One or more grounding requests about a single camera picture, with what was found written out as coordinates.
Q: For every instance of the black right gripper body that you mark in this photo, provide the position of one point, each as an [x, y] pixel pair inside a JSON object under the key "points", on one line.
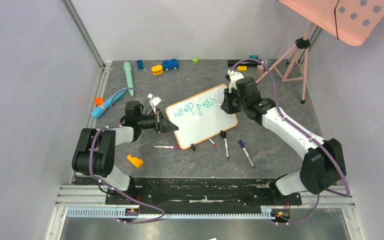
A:
{"points": [[227, 102]]}

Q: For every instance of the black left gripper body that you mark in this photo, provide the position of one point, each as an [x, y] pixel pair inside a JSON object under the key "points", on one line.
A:
{"points": [[158, 126]]}

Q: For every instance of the white board orange frame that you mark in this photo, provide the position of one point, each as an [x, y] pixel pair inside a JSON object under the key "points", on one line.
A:
{"points": [[199, 118]]}

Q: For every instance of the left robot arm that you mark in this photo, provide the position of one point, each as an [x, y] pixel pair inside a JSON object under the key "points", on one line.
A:
{"points": [[94, 154]]}

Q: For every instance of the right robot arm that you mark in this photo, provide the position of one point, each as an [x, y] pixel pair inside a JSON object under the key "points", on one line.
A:
{"points": [[323, 162]]}

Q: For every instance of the purple capped marker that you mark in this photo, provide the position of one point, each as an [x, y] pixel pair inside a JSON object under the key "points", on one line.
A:
{"points": [[167, 147]]}

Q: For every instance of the black capped marker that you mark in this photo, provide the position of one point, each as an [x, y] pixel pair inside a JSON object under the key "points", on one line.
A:
{"points": [[226, 147]]}

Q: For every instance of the yellow small brick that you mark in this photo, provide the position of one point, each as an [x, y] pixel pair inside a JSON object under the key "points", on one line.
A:
{"points": [[242, 68]]}

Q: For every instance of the black cylinder tube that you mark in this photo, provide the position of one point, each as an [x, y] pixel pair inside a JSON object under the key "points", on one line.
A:
{"points": [[248, 63]]}

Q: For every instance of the blue capped marker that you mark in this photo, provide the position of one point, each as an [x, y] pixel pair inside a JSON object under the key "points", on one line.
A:
{"points": [[242, 145]]}

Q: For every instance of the red capped marker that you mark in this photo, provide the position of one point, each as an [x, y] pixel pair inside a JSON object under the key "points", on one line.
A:
{"points": [[212, 142]]}

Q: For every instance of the tan wooden cube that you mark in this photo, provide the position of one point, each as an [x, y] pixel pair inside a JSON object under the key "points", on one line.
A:
{"points": [[260, 69]]}

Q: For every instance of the yellow toy wedge block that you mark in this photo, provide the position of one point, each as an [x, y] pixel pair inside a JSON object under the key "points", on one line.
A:
{"points": [[137, 162]]}

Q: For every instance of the yellow oval toy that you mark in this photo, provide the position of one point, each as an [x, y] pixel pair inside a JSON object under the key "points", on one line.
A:
{"points": [[157, 69]]}

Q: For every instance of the clear small ball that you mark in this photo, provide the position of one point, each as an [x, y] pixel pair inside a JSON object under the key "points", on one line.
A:
{"points": [[266, 61]]}

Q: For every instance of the lime green cube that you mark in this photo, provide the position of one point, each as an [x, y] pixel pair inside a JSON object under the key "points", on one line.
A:
{"points": [[195, 61]]}

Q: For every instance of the blue toy car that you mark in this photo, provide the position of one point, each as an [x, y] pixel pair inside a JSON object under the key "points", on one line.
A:
{"points": [[172, 64]]}

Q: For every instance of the dark blue small brick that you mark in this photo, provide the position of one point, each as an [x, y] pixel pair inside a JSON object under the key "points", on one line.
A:
{"points": [[140, 64]]}

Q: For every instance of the mint green toy pen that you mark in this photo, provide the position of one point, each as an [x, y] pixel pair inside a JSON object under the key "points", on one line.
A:
{"points": [[127, 67]]}

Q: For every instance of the orange small toy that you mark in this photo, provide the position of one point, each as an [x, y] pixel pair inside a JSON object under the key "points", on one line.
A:
{"points": [[99, 101]]}

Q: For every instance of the light blue toy pen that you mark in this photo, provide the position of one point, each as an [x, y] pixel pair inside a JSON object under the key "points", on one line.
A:
{"points": [[100, 110]]}

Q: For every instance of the pink tripod stand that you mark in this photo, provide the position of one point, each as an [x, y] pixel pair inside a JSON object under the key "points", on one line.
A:
{"points": [[301, 45]]}

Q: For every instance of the pink perforated panel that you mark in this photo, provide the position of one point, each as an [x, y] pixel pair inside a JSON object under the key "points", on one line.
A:
{"points": [[350, 21]]}

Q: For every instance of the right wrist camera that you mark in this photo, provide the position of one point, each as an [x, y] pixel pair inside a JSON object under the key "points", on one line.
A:
{"points": [[233, 77]]}

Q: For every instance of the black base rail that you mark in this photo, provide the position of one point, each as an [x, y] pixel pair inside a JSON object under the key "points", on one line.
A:
{"points": [[194, 196]]}

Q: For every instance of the white cable duct strip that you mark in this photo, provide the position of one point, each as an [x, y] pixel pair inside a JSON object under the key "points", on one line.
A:
{"points": [[123, 213]]}

